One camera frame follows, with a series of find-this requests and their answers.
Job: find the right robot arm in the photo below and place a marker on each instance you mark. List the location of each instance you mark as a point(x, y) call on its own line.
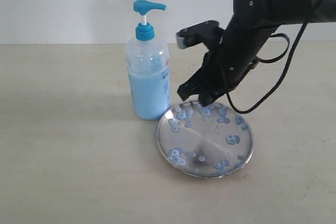
point(256, 13)

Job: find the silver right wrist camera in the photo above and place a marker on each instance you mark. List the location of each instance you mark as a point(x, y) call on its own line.
point(208, 33)

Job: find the round steel plate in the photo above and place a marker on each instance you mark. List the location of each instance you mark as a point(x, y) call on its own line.
point(210, 142)

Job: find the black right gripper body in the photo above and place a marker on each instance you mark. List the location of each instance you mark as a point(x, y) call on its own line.
point(228, 63)

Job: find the blue soap pump bottle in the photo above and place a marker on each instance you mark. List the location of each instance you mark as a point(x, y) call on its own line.
point(147, 57)

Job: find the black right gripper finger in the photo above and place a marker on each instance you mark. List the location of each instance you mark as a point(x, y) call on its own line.
point(195, 85)
point(207, 98)

